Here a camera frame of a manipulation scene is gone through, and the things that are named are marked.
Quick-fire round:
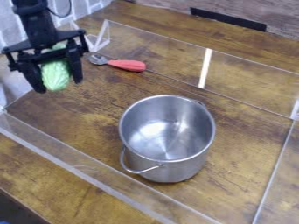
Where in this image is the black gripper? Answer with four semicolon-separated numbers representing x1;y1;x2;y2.
3;5;90;94

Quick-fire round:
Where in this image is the green bumpy toy vegetable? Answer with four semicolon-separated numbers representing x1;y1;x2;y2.
39;42;72;93

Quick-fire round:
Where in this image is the silver metal pot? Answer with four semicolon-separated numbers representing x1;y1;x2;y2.
119;94;216;183

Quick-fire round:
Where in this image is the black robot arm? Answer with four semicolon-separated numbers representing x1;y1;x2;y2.
1;0;90;94

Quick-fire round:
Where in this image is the red handled metal spoon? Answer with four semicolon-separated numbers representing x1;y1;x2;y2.
87;54;146;72

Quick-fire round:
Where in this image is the black cable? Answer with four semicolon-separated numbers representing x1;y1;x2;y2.
45;0;75;19

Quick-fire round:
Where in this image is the black strip on wall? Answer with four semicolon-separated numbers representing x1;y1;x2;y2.
190;7;267;32

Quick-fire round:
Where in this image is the clear acrylic enclosure panel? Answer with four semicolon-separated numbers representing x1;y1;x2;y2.
0;111;220;224

